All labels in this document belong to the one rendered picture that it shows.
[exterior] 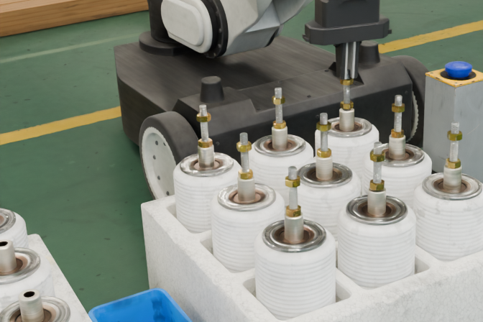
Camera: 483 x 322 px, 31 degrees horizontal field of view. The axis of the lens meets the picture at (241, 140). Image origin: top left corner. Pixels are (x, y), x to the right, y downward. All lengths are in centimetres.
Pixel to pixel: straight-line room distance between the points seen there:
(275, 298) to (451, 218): 25
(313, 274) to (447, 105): 44
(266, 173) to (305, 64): 67
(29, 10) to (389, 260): 204
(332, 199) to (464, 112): 30
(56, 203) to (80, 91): 64
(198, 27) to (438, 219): 79
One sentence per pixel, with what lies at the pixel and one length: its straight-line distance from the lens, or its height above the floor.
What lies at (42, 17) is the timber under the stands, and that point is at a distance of 293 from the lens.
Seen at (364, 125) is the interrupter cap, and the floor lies 25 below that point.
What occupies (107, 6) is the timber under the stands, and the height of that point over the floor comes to 4.
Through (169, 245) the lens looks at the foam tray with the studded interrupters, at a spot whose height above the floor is 16.
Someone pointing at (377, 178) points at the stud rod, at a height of 30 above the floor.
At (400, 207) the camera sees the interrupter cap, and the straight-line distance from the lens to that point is 109.
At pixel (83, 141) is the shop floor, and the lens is 199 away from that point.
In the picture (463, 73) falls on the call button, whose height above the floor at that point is 32.
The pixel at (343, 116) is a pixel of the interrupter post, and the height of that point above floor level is 27.
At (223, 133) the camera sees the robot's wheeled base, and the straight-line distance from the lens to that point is 152.
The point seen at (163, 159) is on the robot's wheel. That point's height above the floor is 11.
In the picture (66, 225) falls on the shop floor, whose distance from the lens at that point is 164.
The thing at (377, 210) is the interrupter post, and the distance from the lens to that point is 107.
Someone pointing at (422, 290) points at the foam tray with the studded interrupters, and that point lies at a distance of 108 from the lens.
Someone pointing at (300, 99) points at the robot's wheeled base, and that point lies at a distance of 161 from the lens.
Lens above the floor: 76
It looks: 23 degrees down
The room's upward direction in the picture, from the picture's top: 3 degrees counter-clockwise
